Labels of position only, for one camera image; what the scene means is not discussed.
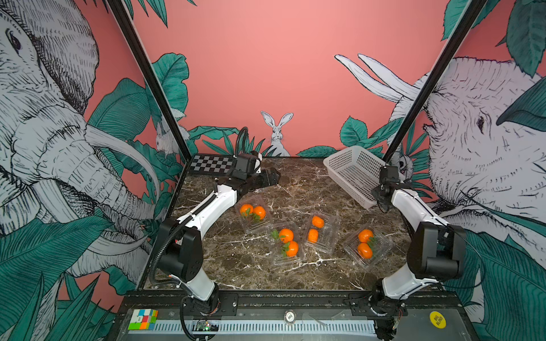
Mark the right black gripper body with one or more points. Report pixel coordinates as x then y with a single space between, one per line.
377 192

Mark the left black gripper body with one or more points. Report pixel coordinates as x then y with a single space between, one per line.
262 180

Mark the white perforated plastic basket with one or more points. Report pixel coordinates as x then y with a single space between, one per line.
356 170

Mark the clear clamshell container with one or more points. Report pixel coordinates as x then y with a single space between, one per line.
381 245
249 224
321 232
278 257

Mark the orange container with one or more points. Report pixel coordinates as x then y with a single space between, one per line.
259 213
291 249
317 222
313 236
364 236

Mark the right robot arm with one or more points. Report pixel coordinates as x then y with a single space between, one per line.
437 249

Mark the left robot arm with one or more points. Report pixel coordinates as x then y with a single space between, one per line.
177 254

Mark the orange in left container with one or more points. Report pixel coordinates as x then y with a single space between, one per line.
246 210

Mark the orange in container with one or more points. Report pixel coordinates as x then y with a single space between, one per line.
365 251
246 210

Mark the black white checkerboard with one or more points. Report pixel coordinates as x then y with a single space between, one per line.
211 164

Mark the orange with leaf centre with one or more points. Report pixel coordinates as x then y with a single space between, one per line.
286 235

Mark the orange in right container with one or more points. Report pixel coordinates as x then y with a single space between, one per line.
365 251

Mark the yellow round sticker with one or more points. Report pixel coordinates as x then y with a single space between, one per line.
437 319

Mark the colourful rubik cube front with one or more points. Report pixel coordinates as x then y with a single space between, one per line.
143 319

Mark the right black frame post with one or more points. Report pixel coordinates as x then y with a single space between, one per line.
457 37

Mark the black frame post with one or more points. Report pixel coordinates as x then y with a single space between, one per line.
122 17
457 37

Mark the white slotted cable duct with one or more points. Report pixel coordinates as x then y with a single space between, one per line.
271 327

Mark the black front rail frame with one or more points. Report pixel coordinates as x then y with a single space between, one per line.
409 321

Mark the left black frame post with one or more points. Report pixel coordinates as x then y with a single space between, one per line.
122 17

